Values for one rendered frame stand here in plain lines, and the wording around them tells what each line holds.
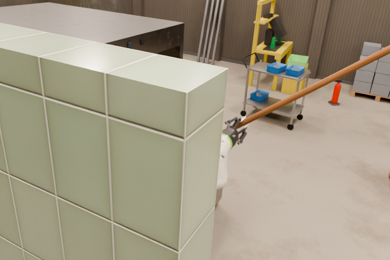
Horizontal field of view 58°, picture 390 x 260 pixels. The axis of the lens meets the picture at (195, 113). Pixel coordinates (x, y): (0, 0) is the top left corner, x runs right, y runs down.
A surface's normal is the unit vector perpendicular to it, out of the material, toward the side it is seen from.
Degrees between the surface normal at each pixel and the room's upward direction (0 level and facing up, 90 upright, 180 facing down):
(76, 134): 90
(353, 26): 90
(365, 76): 90
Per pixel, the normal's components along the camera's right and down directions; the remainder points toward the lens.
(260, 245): 0.06, -0.91
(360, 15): -0.45, 0.34
